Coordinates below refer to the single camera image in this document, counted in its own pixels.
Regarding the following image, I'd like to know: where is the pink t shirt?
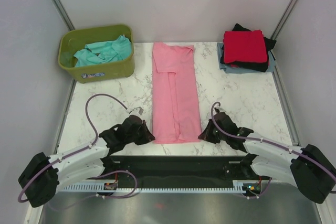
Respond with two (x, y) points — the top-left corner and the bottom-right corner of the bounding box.
(152, 42), (202, 144)

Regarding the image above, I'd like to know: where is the olive green plastic bin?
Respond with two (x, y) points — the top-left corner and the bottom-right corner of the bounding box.
(58, 24), (135, 83)

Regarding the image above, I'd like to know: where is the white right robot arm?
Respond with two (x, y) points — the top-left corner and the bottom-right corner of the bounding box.
(198, 112), (335, 204)

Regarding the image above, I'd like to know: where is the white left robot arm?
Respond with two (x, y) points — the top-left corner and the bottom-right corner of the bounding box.
(18, 115), (155, 208)

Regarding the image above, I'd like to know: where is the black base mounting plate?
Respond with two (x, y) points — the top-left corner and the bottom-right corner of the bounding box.
(102, 155), (259, 188)

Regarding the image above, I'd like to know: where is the black folded t shirt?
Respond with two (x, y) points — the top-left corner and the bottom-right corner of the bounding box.
(219, 23), (276, 73)

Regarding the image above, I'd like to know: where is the teal t shirt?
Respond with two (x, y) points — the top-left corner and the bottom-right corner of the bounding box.
(74, 35), (132, 67)

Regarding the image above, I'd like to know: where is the red folded t shirt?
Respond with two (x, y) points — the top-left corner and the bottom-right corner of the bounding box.
(223, 30), (268, 64)

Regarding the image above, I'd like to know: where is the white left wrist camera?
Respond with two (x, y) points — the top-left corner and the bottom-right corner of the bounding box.
(127, 106), (144, 117)

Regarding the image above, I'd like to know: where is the white slotted cable duct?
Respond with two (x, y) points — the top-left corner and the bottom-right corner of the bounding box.
(60, 180), (246, 194)

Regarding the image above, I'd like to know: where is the right aluminium frame post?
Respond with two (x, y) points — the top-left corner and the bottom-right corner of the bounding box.
(271, 0), (299, 40)

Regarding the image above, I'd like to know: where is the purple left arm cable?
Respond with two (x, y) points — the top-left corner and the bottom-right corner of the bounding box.
(17, 93), (140, 210)

